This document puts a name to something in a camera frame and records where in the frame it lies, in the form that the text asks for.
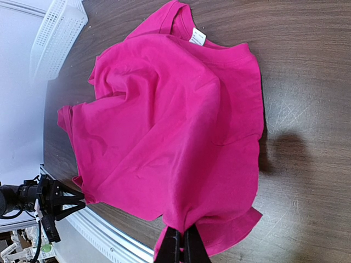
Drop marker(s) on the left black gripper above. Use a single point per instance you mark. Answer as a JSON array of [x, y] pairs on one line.
[[53, 196]]

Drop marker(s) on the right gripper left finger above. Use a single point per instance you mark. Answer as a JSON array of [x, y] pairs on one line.
[[171, 247]]

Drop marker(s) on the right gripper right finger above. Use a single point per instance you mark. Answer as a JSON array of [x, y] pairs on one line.
[[194, 249]]

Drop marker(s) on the red garment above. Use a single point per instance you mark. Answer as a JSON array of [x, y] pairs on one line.
[[174, 130]]

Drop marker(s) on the white plastic laundry basket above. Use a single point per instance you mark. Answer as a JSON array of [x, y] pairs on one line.
[[60, 27]]

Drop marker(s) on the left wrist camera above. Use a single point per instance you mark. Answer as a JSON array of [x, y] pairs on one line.
[[47, 219]]

